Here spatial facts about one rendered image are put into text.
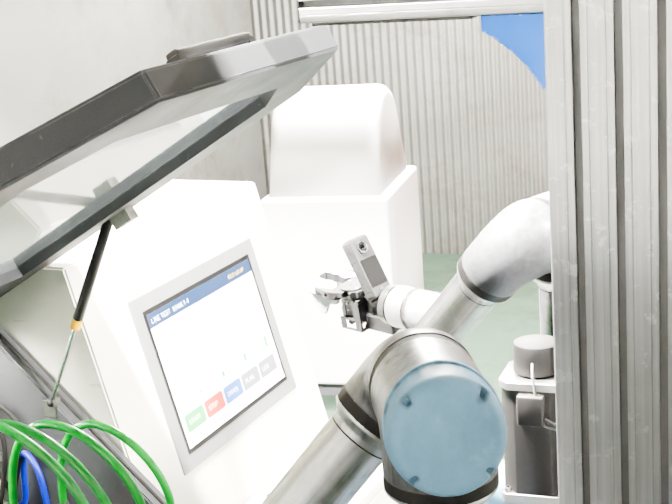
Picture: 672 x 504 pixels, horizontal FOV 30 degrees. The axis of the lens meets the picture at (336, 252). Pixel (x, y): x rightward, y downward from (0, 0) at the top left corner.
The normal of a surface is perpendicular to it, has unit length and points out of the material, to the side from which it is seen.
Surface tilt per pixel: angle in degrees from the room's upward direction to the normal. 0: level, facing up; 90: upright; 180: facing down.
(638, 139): 90
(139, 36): 90
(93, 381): 90
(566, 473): 90
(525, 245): 76
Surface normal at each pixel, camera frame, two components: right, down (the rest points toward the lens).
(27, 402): -0.42, 0.26
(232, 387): 0.86, -0.18
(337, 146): -0.26, 0.10
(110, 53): 0.94, 0.02
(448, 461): 0.10, 0.12
